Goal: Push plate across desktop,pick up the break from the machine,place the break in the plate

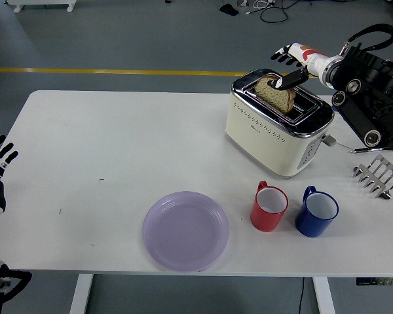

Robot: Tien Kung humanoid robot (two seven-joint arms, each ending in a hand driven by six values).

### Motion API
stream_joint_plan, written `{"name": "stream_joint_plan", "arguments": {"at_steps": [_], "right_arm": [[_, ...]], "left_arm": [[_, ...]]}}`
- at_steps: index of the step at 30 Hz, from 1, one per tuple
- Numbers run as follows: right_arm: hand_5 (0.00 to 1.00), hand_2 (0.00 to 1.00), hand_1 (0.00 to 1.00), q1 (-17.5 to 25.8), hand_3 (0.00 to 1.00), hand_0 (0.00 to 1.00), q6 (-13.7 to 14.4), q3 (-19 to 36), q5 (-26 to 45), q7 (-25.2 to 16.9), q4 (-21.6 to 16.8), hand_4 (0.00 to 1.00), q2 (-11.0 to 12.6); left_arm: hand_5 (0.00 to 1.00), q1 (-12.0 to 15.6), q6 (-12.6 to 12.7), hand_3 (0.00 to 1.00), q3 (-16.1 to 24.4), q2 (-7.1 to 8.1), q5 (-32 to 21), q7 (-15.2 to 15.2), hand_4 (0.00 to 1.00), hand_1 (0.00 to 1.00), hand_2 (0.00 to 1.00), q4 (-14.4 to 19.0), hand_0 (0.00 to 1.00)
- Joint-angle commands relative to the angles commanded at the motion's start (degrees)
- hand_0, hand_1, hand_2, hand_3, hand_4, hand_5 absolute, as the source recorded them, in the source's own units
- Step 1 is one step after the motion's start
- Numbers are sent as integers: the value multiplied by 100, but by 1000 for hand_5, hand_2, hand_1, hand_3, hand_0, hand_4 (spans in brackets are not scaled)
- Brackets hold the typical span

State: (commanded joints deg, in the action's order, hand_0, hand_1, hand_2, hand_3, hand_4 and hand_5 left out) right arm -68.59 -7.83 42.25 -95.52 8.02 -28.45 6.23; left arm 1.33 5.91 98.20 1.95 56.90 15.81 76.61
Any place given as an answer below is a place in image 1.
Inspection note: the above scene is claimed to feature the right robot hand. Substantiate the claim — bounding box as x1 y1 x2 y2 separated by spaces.
270 43 331 90

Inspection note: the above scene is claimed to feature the brown bread slice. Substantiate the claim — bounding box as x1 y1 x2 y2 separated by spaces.
255 74 297 115

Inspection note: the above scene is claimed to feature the purple plastic plate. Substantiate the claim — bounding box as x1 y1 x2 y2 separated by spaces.
141 190 230 272

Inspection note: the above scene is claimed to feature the white paper sheet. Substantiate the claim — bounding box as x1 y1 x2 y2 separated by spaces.
327 113 364 148

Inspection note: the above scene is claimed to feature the black floor pedal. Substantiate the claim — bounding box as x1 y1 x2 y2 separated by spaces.
219 3 240 17

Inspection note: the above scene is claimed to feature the cream and chrome toaster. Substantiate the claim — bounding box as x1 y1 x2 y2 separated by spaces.
225 67 338 180

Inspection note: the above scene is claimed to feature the white table leg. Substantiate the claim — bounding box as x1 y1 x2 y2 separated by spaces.
69 273 94 314
312 277 337 314

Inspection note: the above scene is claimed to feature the metal toast rack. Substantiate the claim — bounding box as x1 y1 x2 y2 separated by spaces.
352 154 393 200

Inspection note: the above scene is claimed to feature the blue mug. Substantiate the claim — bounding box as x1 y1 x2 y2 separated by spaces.
295 186 341 239

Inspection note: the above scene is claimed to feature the red mug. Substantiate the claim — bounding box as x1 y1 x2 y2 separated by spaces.
250 181 290 233

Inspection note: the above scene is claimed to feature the white furniture base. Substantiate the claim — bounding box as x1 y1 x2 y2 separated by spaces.
6 0 78 14

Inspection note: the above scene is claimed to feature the black table control panel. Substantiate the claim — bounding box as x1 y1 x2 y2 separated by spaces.
356 277 393 287

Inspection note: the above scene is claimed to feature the black floor cable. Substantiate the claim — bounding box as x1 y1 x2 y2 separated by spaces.
260 0 302 24

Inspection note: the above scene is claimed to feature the white floor cable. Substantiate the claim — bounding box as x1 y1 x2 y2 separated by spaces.
245 0 276 16

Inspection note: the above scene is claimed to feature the thin black table cable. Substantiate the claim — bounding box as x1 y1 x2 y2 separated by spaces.
297 277 306 314

